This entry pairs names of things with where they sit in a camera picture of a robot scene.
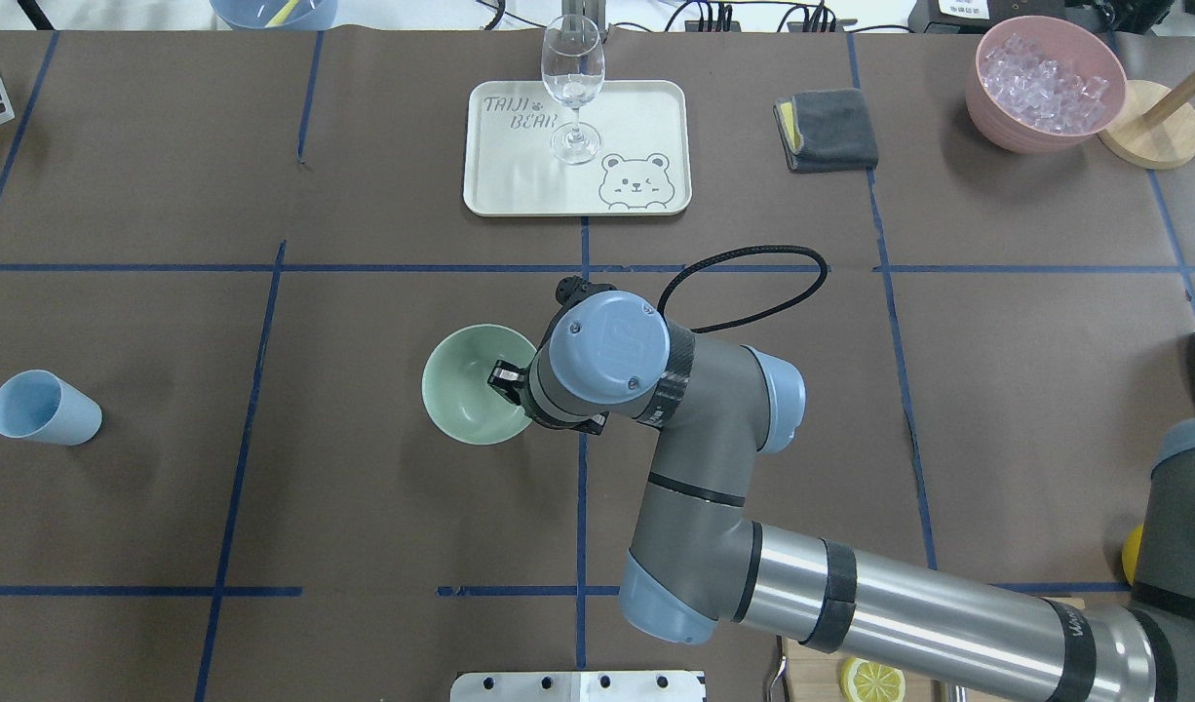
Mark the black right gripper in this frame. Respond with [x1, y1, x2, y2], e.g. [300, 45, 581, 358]
[488, 360, 609, 437]

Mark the green ceramic bowl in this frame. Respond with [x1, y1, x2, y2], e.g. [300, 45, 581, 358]
[422, 324, 537, 446]

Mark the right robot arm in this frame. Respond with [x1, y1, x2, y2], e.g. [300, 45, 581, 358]
[477, 288, 1195, 701]

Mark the blue plastic bowl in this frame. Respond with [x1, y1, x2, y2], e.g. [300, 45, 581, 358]
[210, 1, 341, 31]

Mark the pink bowl of ice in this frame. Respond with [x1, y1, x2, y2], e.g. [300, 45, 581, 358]
[966, 16, 1128, 154]

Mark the cream bear print tray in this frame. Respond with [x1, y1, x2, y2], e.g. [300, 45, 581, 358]
[462, 80, 694, 216]

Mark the clear wine glass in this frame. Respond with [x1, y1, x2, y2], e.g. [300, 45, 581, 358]
[540, 14, 606, 165]

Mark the grey folded cloth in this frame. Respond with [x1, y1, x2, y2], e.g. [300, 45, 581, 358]
[773, 88, 880, 173]

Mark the wooden cutting board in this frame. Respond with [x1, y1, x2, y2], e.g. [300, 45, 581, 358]
[779, 597, 1086, 702]

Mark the half lemon slice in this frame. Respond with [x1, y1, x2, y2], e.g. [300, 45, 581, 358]
[838, 657, 906, 702]

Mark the light blue plastic cup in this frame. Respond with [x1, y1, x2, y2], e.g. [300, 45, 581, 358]
[0, 370, 103, 446]

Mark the yellow lemon front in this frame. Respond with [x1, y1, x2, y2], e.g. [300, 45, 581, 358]
[1120, 524, 1144, 586]

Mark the wooden cup stand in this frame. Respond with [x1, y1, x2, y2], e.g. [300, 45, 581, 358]
[1099, 68, 1195, 170]

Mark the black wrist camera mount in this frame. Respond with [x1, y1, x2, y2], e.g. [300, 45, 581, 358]
[554, 276, 615, 312]

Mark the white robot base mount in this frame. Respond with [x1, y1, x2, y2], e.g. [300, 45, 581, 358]
[449, 670, 707, 701]

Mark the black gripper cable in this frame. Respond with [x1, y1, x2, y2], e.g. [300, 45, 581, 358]
[656, 246, 829, 335]

